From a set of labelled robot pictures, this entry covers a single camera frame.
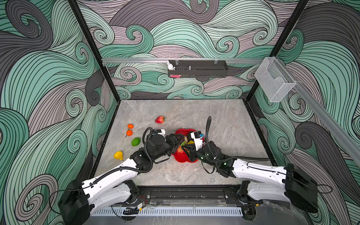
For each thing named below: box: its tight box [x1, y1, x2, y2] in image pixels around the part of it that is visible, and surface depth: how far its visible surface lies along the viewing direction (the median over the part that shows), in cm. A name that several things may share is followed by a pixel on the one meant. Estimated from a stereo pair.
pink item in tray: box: [169, 74, 182, 78], surface depth 92 cm
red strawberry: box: [154, 115, 166, 124], surface depth 106 cm
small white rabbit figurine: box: [167, 60, 176, 71], surface depth 87 cm
